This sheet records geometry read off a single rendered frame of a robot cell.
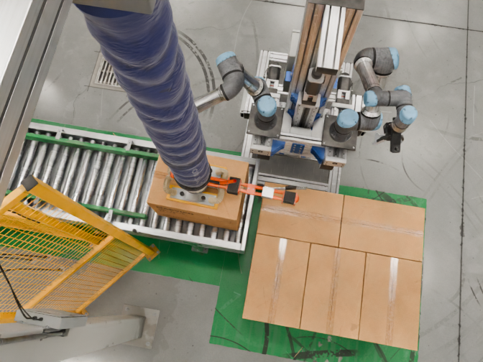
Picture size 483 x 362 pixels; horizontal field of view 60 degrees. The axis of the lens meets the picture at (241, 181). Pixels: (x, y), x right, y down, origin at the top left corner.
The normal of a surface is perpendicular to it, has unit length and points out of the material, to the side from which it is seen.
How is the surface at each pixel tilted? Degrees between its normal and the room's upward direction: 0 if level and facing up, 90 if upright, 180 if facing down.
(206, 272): 0
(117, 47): 76
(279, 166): 0
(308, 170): 0
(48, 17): 90
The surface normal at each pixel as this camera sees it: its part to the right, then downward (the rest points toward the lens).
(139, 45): 0.26, 0.84
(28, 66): 0.99, 0.16
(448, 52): -0.01, -0.29
